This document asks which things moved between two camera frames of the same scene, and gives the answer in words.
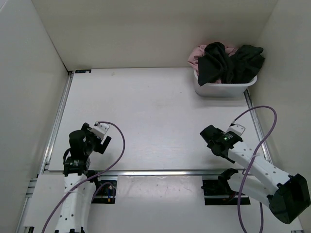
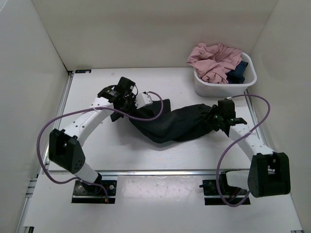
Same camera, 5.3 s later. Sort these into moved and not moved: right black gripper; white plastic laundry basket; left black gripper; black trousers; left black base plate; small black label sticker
Moved: left black gripper; black trousers; right black gripper
Not moved: left black base plate; white plastic laundry basket; small black label sticker
